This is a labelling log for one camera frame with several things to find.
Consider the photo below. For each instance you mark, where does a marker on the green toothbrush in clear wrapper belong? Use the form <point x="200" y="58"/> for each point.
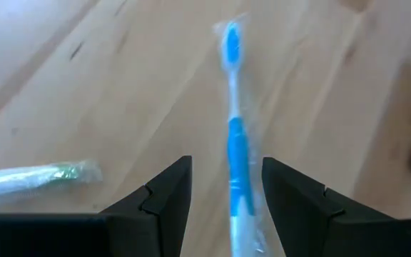
<point x="30" y="176"/>

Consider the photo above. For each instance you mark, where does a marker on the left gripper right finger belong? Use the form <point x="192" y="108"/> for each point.
<point x="305" y="221"/>

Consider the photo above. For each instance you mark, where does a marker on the blue toothbrush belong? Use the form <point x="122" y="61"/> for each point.
<point x="239" y="160"/>

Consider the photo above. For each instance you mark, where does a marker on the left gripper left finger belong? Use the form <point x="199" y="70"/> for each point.
<point x="162" y="221"/>

